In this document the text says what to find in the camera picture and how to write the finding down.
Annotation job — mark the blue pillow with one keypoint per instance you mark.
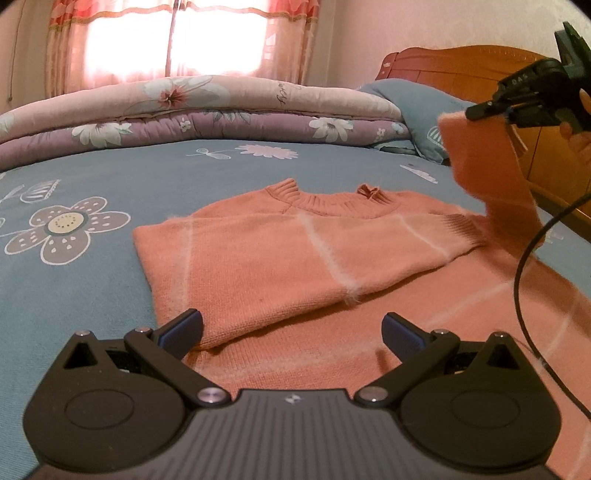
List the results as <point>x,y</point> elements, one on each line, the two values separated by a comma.
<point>415,110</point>

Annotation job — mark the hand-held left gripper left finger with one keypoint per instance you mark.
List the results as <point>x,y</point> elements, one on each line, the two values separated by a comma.
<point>182,334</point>

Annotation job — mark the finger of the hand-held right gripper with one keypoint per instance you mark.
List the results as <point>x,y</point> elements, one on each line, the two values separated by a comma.
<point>535,117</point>
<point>531,83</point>

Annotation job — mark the blue flower-print bed sheet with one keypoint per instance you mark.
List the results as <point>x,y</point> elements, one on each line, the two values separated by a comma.
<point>92,286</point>

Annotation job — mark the wooden headboard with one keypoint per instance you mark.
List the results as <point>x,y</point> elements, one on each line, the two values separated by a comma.
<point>461,69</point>

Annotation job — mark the orange knit sweater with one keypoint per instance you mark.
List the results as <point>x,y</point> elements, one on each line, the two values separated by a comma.
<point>277,258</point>

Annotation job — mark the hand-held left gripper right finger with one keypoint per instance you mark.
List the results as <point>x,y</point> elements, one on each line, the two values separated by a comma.
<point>400,336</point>

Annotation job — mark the red striped curtain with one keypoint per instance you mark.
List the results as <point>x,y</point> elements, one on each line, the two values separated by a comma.
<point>184,37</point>

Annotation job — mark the folded floral quilt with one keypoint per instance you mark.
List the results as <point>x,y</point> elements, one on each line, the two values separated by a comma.
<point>207,115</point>

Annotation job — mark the person's right hand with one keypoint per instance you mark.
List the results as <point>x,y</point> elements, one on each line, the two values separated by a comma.
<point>586,138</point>

